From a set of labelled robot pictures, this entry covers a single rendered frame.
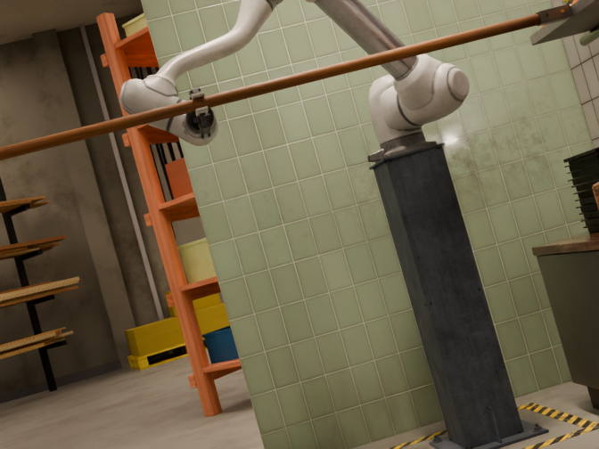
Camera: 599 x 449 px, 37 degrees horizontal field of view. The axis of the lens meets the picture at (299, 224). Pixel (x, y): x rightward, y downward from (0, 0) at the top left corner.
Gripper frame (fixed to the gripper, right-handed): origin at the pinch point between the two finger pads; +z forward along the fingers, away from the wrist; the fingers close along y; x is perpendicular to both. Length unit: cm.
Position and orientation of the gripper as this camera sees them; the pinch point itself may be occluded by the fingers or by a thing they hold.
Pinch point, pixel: (200, 103)
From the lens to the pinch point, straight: 224.9
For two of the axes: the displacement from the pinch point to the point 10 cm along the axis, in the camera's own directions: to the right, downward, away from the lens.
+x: -9.6, 2.6, -1.2
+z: 1.1, -0.6, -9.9
